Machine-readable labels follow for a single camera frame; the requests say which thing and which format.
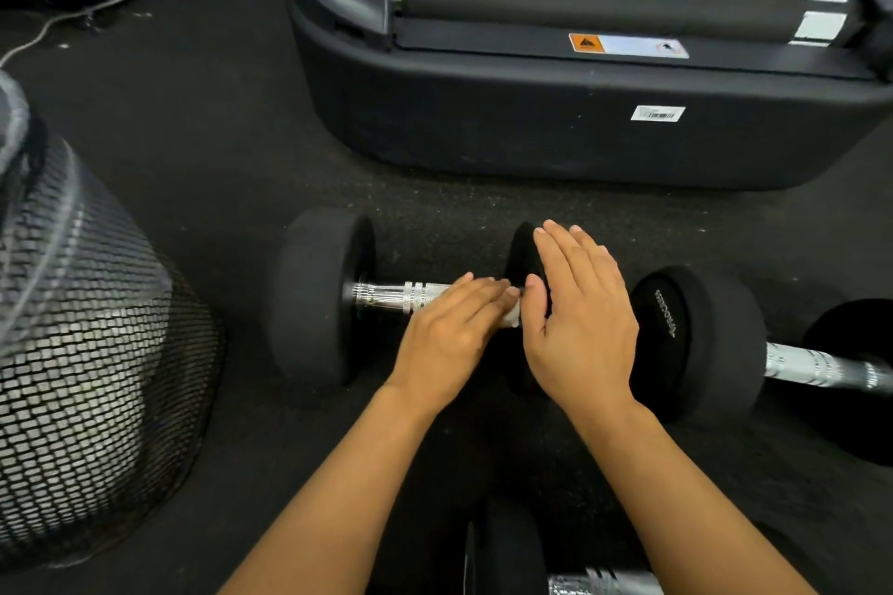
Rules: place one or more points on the person's left hand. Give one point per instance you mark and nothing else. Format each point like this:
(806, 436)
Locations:
(439, 350)

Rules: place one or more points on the person's right hand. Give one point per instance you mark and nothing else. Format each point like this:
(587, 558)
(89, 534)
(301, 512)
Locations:
(582, 336)

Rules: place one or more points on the person's right thumb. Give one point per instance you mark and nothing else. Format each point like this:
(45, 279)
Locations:
(534, 308)

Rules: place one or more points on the person's right little finger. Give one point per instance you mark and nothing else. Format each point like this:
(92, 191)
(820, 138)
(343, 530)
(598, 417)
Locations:
(612, 281)

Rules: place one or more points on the person's right middle finger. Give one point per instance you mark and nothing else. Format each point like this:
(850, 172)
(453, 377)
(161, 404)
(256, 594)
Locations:
(572, 263)

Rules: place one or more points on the person's left middle finger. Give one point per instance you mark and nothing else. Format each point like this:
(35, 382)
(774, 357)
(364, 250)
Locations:
(490, 303)

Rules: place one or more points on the person's left little finger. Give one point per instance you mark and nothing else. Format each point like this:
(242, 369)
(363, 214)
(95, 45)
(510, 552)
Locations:
(450, 288)

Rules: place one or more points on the person's right forearm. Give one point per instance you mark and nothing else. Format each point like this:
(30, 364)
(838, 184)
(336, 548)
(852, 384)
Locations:
(691, 511)

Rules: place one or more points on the person's left forearm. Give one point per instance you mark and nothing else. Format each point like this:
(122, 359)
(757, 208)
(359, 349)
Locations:
(335, 511)

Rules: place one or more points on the dark grey treadmill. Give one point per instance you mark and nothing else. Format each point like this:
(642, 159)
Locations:
(558, 127)

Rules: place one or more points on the black mesh basket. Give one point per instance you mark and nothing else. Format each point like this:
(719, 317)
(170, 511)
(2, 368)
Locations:
(91, 350)

